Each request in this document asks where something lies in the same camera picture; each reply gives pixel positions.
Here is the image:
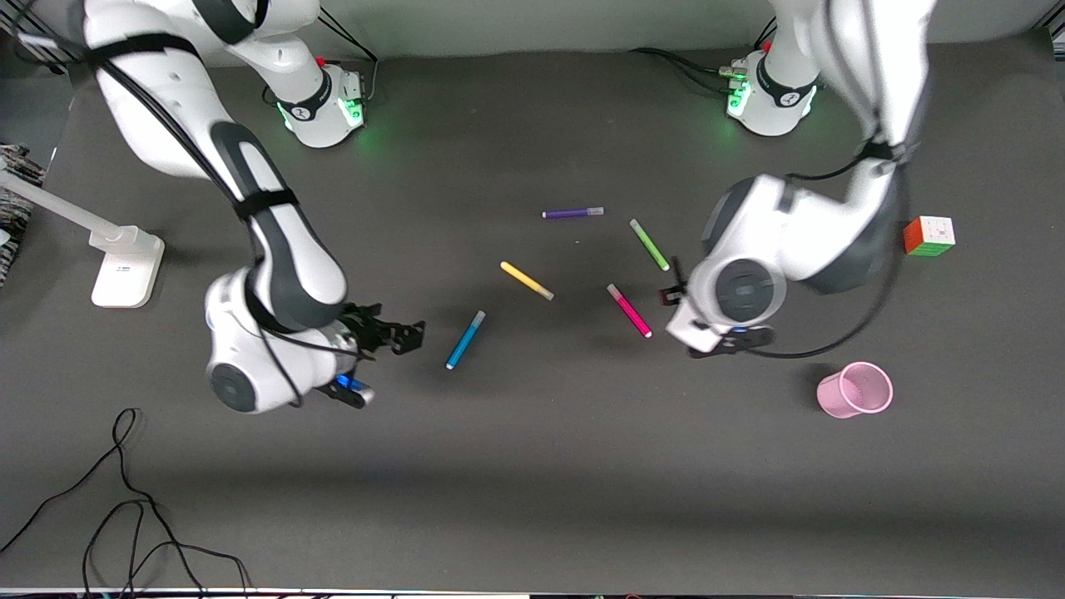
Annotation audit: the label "pink marker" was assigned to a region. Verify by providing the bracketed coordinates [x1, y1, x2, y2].
[607, 284, 654, 339]

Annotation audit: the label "blue marker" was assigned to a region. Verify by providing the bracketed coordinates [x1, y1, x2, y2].
[445, 310, 487, 371]

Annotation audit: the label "green marker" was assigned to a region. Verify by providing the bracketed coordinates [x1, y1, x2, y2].
[629, 218, 671, 272]

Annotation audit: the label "yellow marker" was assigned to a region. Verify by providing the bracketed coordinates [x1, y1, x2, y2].
[499, 260, 555, 302]

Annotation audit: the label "pink plastic cup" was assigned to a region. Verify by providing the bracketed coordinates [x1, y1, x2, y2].
[816, 361, 894, 419]

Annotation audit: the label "white stand with base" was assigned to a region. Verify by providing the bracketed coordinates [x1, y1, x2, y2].
[0, 169, 166, 309]

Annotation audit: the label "colourful puzzle cube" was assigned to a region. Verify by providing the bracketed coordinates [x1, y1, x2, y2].
[903, 215, 956, 258]

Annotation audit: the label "grey patterned cloth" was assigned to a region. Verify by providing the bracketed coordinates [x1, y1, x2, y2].
[0, 143, 45, 289]

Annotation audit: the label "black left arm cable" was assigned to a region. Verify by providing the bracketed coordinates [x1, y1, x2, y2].
[689, 0, 916, 360]

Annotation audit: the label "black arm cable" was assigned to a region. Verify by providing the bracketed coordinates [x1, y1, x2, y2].
[17, 0, 372, 410]
[689, 0, 916, 360]

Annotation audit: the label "black left arm base cables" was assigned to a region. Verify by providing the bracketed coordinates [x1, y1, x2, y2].
[630, 17, 779, 95]

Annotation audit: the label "black arm base cables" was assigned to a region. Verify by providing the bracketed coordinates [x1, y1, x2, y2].
[630, 17, 779, 95]
[316, 7, 381, 105]

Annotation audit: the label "long loose black cable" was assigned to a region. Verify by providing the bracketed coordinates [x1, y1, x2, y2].
[0, 407, 252, 599]

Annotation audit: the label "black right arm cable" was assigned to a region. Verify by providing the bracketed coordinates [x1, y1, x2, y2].
[17, 0, 372, 410]

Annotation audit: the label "black right arm base cables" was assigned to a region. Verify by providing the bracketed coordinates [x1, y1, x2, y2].
[316, 7, 381, 105]

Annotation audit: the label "aluminium frame rail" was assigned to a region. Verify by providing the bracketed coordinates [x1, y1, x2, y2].
[0, 7, 86, 69]

